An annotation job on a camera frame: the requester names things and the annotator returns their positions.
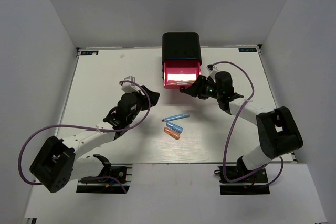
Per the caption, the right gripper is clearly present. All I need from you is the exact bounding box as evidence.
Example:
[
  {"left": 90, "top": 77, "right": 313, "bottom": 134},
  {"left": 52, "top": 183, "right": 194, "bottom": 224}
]
[{"left": 184, "top": 74, "right": 223, "bottom": 100}]

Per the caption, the yellow thin pen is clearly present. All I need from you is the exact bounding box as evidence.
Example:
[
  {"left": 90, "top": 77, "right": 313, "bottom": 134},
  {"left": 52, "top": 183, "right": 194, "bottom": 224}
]
[{"left": 167, "top": 80, "right": 195, "bottom": 86}]

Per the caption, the pink drawer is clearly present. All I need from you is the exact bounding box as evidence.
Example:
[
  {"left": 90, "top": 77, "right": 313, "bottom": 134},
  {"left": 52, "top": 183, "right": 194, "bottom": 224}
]
[{"left": 163, "top": 60, "right": 201, "bottom": 89}]

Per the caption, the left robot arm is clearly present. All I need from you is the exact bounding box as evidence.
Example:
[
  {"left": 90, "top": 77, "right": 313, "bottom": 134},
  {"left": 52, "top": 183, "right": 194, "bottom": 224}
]
[{"left": 29, "top": 85, "right": 160, "bottom": 193}]

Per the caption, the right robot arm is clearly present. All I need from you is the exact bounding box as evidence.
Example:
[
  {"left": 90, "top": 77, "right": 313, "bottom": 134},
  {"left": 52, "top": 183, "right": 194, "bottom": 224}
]
[{"left": 180, "top": 71, "right": 303, "bottom": 183}]

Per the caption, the blue highlighter pen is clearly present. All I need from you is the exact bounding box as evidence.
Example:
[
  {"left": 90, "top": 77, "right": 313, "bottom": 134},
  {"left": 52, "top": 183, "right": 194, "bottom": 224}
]
[{"left": 161, "top": 113, "right": 190, "bottom": 122}]

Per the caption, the blue marker cap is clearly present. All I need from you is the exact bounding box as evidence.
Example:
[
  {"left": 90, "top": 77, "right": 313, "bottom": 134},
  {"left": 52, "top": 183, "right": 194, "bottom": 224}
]
[{"left": 166, "top": 122, "right": 183, "bottom": 134}]

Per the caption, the orange marker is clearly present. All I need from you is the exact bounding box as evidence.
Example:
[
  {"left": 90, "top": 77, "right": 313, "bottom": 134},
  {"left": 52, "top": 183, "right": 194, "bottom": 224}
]
[{"left": 163, "top": 127, "right": 180, "bottom": 140}]

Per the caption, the black drawer cabinet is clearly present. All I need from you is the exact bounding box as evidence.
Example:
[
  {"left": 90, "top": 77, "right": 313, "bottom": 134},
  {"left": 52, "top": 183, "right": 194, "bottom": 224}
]
[{"left": 162, "top": 32, "right": 202, "bottom": 65}]

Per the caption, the right table logo sticker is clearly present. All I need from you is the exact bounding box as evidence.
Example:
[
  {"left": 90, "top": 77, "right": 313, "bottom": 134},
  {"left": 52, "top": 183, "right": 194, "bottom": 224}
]
[{"left": 238, "top": 48, "right": 257, "bottom": 52}]

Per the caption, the table logo sticker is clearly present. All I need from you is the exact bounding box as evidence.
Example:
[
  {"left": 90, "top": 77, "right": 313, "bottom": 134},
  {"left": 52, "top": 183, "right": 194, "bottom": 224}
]
[
  {"left": 238, "top": 48, "right": 257, "bottom": 52},
  {"left": 80, "top": 51, "right": 99, "bottom": 56}
]

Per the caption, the left table logo sticker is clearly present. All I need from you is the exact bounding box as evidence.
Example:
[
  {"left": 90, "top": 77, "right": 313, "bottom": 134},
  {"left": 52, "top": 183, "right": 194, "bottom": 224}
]
[{"left": 80, "top": 51, "right": 99, "bottom": 56}]

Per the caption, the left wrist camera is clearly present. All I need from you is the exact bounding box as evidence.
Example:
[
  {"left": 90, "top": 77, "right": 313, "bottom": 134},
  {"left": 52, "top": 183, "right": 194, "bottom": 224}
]
[{"left": 120, "top": 76, "right": 138, "bottom": 93}]

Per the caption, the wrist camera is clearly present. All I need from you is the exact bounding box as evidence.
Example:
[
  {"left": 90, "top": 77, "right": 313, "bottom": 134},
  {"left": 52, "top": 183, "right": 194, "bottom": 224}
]
[
  {"left": 120, "top": 76, "right": 138, "bottom": 93},
  {"left": 206, "top": 64, "right": 219, "bottom": 80}
]

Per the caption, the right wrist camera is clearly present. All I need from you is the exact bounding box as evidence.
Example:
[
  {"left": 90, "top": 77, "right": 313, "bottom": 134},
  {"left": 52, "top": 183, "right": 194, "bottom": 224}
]
[{"left": 206, "top": 64, "right": 219, "bottom": 80}]

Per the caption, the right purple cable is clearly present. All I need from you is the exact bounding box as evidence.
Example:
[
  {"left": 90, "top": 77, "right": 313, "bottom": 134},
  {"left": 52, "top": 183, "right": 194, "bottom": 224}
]
[{"left": 207, "top": 60, "right": 285, "bottom": 187}]

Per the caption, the purple cable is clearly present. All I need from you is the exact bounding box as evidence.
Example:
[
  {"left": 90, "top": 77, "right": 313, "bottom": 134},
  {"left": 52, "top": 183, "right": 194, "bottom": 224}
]
[
  {"left": 17, "top": 79, "right": 152, "bottom": 186},
  {"left": 207, "top": 60, "right": 285, "bottom": 187}
]

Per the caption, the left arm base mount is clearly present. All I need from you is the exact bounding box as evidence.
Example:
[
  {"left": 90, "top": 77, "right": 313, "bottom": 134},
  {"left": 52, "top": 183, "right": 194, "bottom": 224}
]
[{"left": 76, "top": 164, "right": 132, "bottom": 194}]

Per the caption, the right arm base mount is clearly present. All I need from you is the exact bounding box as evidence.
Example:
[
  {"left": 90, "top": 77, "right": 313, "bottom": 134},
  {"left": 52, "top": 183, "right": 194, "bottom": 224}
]
[{"left": 214, "top": 166, "right": 270, "bottom": 196}]

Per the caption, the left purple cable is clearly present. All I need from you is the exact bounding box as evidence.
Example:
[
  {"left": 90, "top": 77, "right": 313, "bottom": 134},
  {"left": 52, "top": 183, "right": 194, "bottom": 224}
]
[{"left": 17, "top": 79, "right": 152, "bottom": 186}]

